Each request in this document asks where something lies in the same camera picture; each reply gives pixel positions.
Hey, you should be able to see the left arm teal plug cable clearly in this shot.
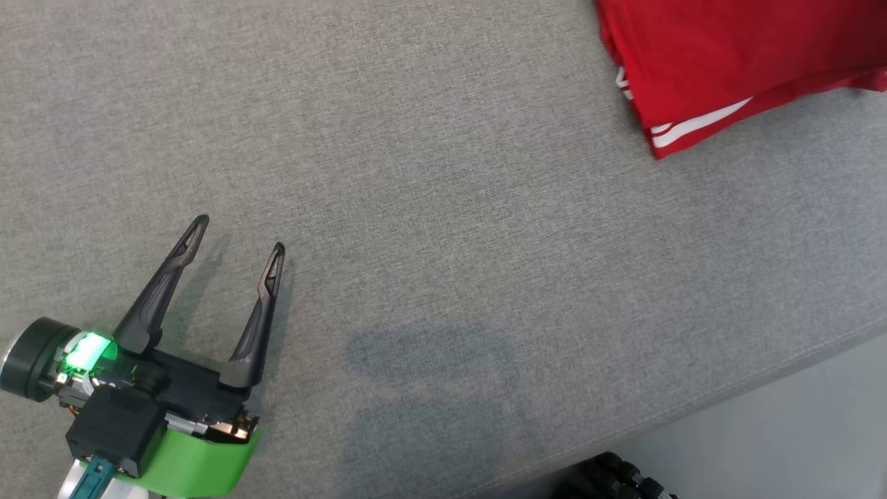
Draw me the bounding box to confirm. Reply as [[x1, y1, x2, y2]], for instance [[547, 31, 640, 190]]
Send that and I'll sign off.
[[69, 457, 115, 499]]

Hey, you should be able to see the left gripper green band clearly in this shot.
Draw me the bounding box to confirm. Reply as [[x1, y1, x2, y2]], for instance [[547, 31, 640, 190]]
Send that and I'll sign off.
[[0, 214, 286, 499]]

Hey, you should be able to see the grey fabric sofa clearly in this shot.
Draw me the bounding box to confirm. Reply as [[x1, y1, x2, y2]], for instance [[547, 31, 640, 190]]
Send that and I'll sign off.
[[0, 0, 887, 499]]

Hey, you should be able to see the red jersey with white stripes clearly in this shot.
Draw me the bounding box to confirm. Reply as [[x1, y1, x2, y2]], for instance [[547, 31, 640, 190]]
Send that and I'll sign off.
[[596, 0, 887, 161]]

